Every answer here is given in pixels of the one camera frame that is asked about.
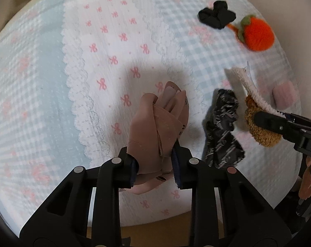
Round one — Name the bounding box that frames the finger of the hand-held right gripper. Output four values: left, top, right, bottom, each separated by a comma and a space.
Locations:
253, 111, 301, 145
276, 111, 311, 130

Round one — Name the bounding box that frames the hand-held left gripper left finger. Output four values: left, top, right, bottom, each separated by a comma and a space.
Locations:
19, 147, 140, 247

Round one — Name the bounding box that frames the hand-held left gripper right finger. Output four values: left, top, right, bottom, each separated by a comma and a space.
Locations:
171, 140, 292, 247

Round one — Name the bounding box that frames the cream fuzzy sock brown bear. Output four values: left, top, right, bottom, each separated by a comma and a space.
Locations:
224, 67, 287, 148

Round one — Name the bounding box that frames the beige pink sock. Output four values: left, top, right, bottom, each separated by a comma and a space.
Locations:
127, 81, 189, 195

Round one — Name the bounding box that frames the person's right hand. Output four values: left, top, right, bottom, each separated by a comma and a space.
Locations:
299, 156, 311, 199

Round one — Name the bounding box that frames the pink fuzzy sock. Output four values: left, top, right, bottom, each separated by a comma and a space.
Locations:
272, 80, 296, 107

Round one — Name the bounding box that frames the black patterned cloth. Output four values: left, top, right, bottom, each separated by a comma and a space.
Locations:
202, 88, 245, 168

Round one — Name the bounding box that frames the orange plush persimmon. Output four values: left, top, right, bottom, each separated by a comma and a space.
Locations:
228, 15, 275, 50

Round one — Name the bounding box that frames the blue white bow-print blanket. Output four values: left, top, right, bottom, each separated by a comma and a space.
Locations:
0, 0, 301, 228

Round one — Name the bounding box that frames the black scrunchie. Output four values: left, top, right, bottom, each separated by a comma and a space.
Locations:
198, 1, 236, 29

